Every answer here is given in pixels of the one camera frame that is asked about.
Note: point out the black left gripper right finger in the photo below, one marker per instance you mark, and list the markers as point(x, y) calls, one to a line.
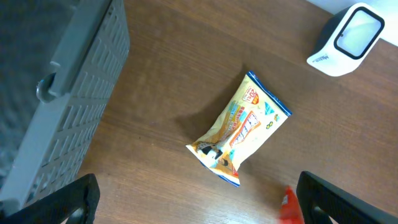
point(323, 202)

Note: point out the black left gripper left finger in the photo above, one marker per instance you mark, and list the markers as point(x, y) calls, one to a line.
point(74, 203)

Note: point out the red snack bag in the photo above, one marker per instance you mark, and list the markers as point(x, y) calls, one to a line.
point(290, 212)

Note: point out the yellow snack bag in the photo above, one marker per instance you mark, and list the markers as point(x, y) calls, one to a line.
point(252, 115)

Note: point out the white barcode scanner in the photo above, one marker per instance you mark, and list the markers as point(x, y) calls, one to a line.
point(346, 39)

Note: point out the grey plastic mesh basket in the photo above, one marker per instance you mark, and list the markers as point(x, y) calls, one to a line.
point(72, 99)

